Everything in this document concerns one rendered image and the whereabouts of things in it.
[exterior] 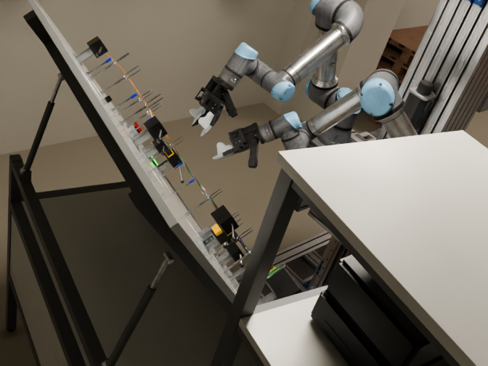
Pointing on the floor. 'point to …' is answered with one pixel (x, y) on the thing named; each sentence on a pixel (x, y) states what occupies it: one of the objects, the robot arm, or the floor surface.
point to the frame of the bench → (70, 346)
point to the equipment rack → (377, 245)
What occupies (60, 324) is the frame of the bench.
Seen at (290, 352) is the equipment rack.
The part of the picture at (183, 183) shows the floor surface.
